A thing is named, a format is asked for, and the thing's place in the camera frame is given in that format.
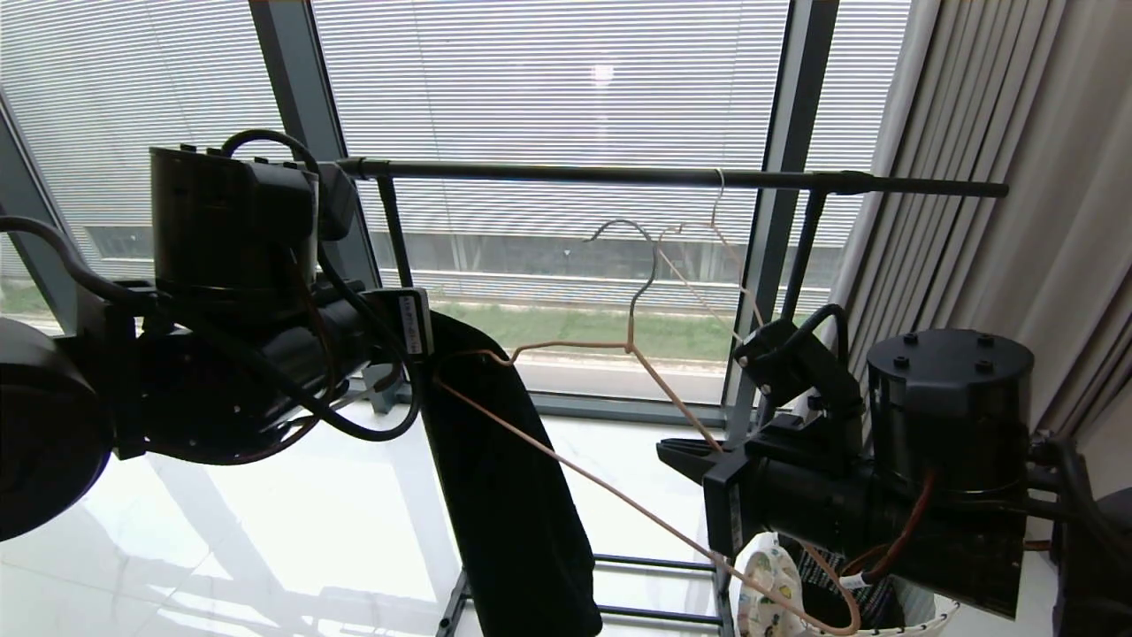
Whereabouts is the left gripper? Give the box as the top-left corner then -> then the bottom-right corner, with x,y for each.
320,288 -> 436,390

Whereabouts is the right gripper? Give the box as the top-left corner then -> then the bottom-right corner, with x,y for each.
705,449 -> 874,560

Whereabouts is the black garment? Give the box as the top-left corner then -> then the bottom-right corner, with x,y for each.
416,310 -> 604,637

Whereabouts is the pink clothes hanger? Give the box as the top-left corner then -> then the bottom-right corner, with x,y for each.
433,219 -> 863,636
656,168 -> 769,333

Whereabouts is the white laundry basket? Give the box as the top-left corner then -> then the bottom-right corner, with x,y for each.
734,531 -> 960,637

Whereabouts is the black clothes rack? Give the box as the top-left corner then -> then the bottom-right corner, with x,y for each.
336,157 -> 1009,637

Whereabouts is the cream printed garment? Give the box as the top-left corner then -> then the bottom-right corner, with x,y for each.
737,533 -> 806,637

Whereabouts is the window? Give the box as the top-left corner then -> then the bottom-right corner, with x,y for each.
0,0 -> 916,426

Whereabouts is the beige curtain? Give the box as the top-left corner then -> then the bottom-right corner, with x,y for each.
831,0 -> 1132,496

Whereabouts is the black cable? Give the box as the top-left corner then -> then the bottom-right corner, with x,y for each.
221,128 -> 321,178
265,239 -> 424,443
0,215 -> 160,312
778,303 -> 850,372

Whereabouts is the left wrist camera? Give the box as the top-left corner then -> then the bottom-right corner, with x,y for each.
314,162 -> 362,242

